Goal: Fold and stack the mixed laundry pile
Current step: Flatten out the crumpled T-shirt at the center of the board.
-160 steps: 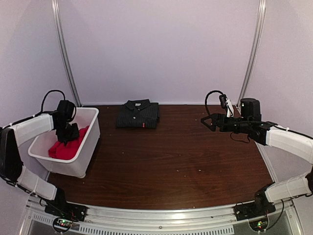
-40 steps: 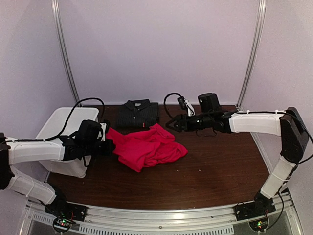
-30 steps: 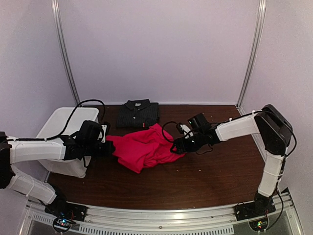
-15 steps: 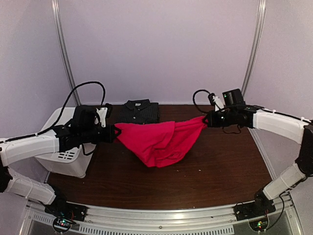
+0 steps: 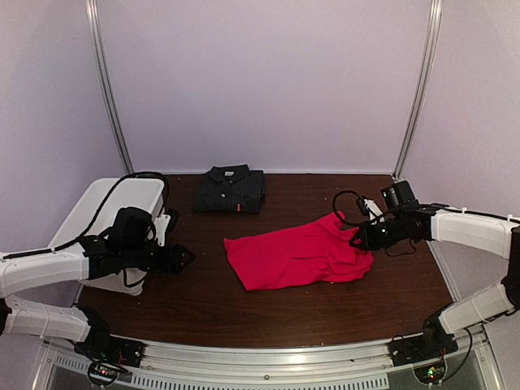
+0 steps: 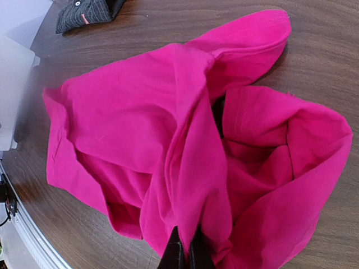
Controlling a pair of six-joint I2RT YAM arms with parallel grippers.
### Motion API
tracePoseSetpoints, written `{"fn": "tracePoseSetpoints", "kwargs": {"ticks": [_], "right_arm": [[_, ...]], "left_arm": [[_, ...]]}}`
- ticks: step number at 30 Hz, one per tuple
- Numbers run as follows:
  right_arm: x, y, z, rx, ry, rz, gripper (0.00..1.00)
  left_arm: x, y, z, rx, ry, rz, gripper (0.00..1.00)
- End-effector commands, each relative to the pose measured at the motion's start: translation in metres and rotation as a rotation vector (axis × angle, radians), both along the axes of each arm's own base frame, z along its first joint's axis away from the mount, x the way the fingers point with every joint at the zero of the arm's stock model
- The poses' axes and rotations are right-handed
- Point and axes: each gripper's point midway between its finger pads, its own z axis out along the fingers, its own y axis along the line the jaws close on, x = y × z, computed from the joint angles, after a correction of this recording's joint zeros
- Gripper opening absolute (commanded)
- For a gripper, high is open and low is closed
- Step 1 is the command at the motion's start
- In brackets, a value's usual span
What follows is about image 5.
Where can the left round circuit board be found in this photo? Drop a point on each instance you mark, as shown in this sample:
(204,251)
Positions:
(101,374)

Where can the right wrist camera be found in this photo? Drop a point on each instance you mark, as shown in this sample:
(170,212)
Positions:
(368,207)

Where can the red garment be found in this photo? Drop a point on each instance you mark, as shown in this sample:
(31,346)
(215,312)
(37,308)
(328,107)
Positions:
(315,252)

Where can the right aluminium frame post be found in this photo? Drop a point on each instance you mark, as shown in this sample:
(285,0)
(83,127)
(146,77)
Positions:
(433,27)

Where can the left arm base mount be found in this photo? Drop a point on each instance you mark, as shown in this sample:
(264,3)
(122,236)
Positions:
(101,346)

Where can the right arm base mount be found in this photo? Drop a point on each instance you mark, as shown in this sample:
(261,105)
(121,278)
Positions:
(433,343)

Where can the left aluminium frame post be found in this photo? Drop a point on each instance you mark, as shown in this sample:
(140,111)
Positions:
(92,13)

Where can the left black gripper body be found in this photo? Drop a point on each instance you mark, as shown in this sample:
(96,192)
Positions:
(168,265)

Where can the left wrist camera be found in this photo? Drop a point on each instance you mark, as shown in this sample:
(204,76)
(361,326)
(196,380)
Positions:
(164,224)

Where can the front aluminium rail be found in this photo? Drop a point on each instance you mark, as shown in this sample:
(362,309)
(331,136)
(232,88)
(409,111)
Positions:
(366,365)

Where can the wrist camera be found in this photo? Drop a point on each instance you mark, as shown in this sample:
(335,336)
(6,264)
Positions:
(164,224)
(368,207)

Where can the right round circuit board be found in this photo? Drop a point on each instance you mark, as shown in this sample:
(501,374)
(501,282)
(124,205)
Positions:
(430,374)

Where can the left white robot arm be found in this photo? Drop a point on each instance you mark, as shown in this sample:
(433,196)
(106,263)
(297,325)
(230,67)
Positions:
(135,240)

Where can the dark pinstriped shirt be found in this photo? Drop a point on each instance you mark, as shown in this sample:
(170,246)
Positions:
(234,189)

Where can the white plastic laundry bin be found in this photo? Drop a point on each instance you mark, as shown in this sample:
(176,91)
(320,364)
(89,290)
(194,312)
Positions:
(97,209)

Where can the aluminium frame post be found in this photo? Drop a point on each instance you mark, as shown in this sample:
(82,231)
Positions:
(433,27)
(92,13)

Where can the round circuit board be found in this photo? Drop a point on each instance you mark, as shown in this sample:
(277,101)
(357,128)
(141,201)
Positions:
(101,374)
(430,374)

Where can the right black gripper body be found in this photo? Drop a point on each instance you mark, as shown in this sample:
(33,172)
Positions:
(383,239)

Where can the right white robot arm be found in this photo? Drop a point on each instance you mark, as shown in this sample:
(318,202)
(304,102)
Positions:
(406,219)

